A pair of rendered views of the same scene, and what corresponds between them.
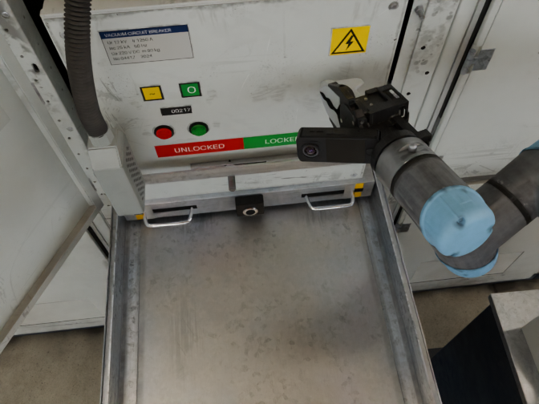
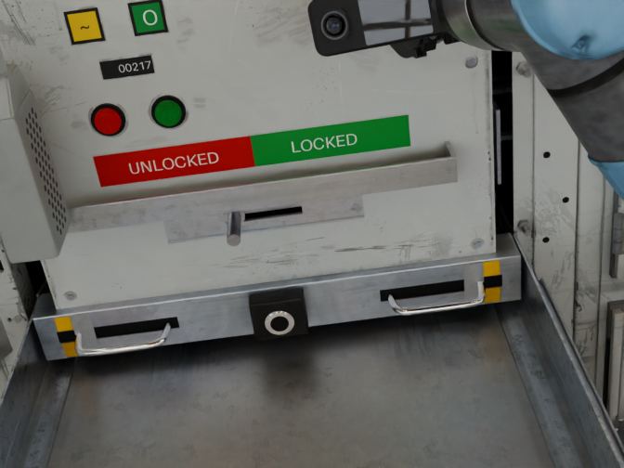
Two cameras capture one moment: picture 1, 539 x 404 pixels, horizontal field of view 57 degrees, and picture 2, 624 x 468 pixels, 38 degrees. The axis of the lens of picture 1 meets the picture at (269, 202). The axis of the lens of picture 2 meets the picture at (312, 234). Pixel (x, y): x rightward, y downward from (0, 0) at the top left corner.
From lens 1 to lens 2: 0.44 m
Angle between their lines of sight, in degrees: 29
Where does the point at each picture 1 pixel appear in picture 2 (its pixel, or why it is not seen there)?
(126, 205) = (24, 229)
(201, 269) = (177, 433)
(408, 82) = not seen: hidden behind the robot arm
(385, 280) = (563, 432)
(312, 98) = not seen: hidden behind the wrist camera
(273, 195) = (325, 292)
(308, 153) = (330, 28)
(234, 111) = (228, 70)
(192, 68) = not seen: outside the picture
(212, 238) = (207, 384)
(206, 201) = (195, 306)
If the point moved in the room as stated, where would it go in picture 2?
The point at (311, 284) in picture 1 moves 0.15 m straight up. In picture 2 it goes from (402, 448) to (390, 322)
